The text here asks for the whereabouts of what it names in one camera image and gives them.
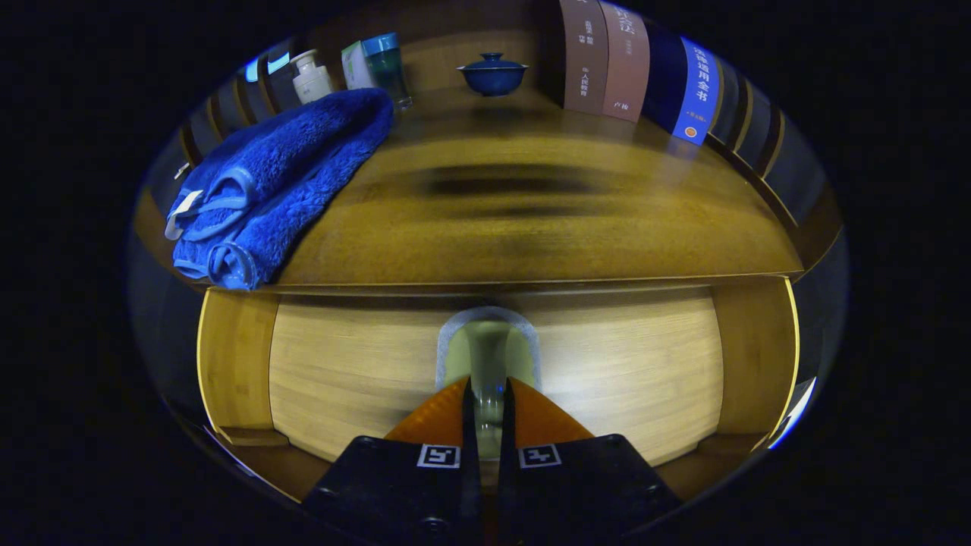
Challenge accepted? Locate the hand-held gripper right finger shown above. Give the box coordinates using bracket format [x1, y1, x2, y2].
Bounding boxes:
[498, 377, 684, 544]

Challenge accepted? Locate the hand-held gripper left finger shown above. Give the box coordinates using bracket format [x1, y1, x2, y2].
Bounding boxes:
[303, 377, 482, 544]

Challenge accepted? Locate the wooden drawer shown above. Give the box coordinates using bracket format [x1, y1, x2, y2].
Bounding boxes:
[196, 277, 801, 501]

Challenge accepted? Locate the pale green scrubbing brush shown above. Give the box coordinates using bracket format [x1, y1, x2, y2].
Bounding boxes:
[436, 306, 543, 460]

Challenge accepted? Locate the wooden countertop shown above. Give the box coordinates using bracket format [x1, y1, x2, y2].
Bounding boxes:
[133, 87, 805, 297]

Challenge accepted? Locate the wooden cabinet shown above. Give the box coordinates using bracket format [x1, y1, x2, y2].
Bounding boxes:
[133, 0, 843, 304]

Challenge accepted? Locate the folded blue towel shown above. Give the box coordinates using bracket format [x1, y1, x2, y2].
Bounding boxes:
[165, 88, 395, 291]

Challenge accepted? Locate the blue book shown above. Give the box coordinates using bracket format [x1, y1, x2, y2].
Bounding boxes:
[643, 19, 721, 146]

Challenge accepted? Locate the teal bottle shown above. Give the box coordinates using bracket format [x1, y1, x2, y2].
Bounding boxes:
[361, 32, 414, 111]

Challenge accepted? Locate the white pump bottle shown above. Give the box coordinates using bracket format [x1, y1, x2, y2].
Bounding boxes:
[291, 49, 333, 105]

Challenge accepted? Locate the reddish brown book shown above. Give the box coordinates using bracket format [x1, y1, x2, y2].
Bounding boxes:
[599, 0, 652, 123]

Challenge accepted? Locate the green white tube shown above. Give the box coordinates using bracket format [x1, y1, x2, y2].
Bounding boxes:
[341, 41, 376, 91]

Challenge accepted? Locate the blue lidded teacup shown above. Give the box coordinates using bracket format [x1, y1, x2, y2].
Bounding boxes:
[456, 52, 529, 97]

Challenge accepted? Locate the dark brown book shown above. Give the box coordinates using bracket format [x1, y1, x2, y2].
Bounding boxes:
[559, 0, 610, 116]

